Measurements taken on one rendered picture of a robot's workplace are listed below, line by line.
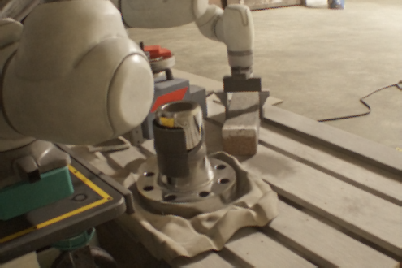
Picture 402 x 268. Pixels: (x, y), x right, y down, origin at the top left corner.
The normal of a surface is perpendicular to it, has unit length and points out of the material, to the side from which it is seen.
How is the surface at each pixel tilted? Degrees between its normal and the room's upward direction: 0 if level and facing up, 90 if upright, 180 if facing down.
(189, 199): 0
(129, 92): 96
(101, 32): 73
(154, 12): 108
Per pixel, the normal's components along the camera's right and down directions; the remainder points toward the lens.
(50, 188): 0.63, 0.22
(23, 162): -0.01, -0.90
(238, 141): -0.17, 0.35
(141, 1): -0.44, 0.55
